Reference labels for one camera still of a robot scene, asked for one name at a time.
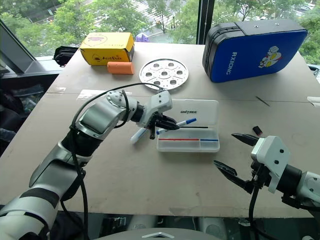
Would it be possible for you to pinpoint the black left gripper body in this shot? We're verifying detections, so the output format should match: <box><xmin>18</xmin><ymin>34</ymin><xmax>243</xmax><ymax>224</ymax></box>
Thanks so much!
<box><xmin>149</xmin><ymin>112</ymin><xmax>165</xmax><ymax>140</ymax></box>

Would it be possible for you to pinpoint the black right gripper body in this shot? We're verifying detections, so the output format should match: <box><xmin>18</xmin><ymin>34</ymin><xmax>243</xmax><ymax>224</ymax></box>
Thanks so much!
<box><xmin>249</xmin><ymin>161</ymin><xmax>273</xmax><ymax>195</ymax></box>

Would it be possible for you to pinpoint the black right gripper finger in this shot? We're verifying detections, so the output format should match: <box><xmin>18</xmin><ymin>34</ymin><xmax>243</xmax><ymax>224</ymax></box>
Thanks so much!
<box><xmin>213</xmin><ymin>160</ymin><xmax>254</xmax><ymax>195</ymax></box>
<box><xmin>230</xmin><ymin>133</ymin><xmax>260</xmax><ymax>147</ymax></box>

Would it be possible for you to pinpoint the white marker with blue cap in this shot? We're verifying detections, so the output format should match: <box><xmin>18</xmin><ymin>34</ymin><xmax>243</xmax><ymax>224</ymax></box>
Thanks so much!
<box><xmin>155</xmin><ymin>118</ymin><xmax>198</xmax><ymax>135</ymax></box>

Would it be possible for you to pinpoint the white marker pen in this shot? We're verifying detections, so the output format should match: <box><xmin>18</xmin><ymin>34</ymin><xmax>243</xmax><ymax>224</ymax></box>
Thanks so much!
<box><xmin>130</xmin><ymin>128</ymin><xmax>147</xmax><ymax>144</ymax></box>

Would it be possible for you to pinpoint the clear plastic pencil case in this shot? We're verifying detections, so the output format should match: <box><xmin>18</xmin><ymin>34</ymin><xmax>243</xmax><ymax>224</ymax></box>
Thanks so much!
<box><xmin>156</xmin><ymin>99</ymin><xmax>221</xmax><ymax>153</ymax></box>

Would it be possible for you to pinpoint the thin dark stick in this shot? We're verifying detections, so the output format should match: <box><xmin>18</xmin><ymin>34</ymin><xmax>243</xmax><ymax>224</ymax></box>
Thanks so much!
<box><xmin>254</xmin><ymin>95</ymin><xmax>272</xmax><ymax>108</ymax></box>

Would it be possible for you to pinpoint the round silver perforated plate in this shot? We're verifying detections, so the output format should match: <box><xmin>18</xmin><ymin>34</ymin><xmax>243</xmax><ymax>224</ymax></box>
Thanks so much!
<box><xmin>138</xmin><ymin>58</ymin><xmax>189</xmax><ymax>95</ymax></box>

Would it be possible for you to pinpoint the grey rounded shape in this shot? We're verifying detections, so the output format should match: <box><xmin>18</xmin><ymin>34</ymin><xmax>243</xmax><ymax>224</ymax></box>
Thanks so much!
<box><xmin>199</xmin><ymin>217</ymin><xmax>227</xmax><ymax>237</ymax></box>

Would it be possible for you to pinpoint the orange foam block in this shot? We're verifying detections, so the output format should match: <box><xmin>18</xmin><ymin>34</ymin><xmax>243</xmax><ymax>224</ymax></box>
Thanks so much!
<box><xmin>106</xmin><ymin>61</ymin><xmax>136</xmax><ymax>76</ymax></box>

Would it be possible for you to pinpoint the clear tape strip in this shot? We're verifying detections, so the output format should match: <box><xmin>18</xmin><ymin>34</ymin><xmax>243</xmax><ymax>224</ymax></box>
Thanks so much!
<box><xmin>76</xmin><ymin>89</ymin><xmax>106</xmax><ymax>101</ymax></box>

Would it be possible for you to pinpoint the blue RXIONG kick pad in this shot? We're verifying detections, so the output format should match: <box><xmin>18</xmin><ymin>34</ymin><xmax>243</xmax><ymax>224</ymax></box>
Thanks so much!
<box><xmin>202</xmin><ymin>19</ymin><xmax>309</xmax><ymax>84</ymax></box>

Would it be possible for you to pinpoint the yellow cardboard box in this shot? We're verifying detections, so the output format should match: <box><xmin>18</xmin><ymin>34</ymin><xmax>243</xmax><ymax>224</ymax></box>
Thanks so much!
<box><xmin>79</xmin><ymin>31</ymin><xmax>136</xmax><ymax>67</ymax></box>

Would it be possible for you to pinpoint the silver robot torso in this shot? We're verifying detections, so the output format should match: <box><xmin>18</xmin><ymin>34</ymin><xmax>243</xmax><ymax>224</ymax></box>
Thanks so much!
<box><xmin>96</xmin><ymin>227</ymin><xmax>226</xmax><ymax>240</ymax></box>

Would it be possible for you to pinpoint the black bag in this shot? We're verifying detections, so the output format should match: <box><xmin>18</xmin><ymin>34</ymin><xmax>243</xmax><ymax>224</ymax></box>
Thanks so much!
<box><xmin>52</xmin><ymin>46</ymin><xmax>80</xmax><ymax>68</ymax></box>

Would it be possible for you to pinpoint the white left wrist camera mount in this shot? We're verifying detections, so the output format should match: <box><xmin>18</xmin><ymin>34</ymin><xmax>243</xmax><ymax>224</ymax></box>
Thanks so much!
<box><xmin>136</xmin><ymin>91</ymin><xmax>174</xmax><ymax>131</ymax></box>

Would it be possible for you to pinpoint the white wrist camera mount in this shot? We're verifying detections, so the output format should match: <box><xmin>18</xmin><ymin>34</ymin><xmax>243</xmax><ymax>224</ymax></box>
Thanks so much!
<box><xmin>250</xmin><ymin>135</ymin><xmax>291</xmax><ymax>194</ymax></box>
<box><xmin>136</xmin><ymin>91</ymin><xmax>174</xmax><ymax>131</ymax></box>

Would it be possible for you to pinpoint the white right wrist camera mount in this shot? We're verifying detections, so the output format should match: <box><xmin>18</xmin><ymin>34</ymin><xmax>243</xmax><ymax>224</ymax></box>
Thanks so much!
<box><xmin>250</xmin><ymin>135</ymin><xmax>291</xmax><ymax>194</ymax></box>

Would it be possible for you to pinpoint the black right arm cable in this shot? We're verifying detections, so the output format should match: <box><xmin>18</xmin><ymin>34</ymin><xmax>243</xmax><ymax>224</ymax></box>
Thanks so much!
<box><xmin>248</xmin><ymin>186</ymin><xmax>278</xmax><ymax>240</ymax></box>

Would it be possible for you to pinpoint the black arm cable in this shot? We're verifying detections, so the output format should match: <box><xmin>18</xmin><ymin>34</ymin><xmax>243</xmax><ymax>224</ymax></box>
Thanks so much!
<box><xmin>248</xmin><ymin>186</ymin><xmax>278</xmax><ymax>240</ymax></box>
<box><xmin>59</xmin><ymin>83</ymin><xmax>164</xmax><ymax>240</ymax></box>

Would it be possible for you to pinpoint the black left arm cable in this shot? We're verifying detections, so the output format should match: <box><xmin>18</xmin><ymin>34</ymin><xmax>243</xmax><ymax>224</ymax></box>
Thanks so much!
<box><xmin>59</xmin><ymin>83</ymin><xmax>164</xmax><ymax>240</ymax></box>

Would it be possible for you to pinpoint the black window frame post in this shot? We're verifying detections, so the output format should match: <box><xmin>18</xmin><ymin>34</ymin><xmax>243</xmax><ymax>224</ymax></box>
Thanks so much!
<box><xmin>196</xmin><ymin>0</ymin><xmax>216</xmax><ymax>46</ymax></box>

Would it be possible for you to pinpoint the dark slanted window frame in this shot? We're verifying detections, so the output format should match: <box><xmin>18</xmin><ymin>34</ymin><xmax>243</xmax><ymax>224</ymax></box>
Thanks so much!
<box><xmin>0</xmin><ymin>18</ymin><xmax>64</xmax><ymax>76</ymax></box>

